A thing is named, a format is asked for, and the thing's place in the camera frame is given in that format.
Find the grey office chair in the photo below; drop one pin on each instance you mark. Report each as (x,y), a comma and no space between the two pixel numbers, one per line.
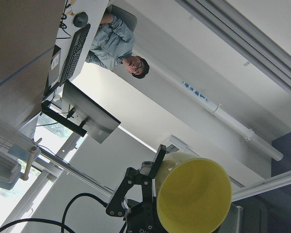
(127,17)

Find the computer monitor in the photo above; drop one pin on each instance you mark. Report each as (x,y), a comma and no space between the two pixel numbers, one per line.
(86,113)

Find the grey cup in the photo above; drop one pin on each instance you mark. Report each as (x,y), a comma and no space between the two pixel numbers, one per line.
(10,170)

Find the black monitor stand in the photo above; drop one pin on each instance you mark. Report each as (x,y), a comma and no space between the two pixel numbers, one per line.
(62,120)

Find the yellow cup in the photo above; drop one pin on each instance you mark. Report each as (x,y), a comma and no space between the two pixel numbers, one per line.
(193,194)

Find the person in blue shirt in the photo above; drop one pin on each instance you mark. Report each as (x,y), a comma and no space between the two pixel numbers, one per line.
(112,46)

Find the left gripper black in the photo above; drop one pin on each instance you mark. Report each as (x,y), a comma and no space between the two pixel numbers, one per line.
(140,217)

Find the white wire cup rack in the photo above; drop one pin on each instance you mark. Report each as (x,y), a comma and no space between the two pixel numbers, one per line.
(9,137)

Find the black computer mouse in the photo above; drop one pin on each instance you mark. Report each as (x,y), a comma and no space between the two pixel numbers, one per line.
(80,19)

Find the light blue cup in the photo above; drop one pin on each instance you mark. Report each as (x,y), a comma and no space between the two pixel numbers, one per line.
(19,153)

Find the grey labelled box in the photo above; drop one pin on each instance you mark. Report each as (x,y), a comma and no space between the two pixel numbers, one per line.
(53,73)

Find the black keyboard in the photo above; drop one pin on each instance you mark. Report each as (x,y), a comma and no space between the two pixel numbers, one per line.
(74,53)

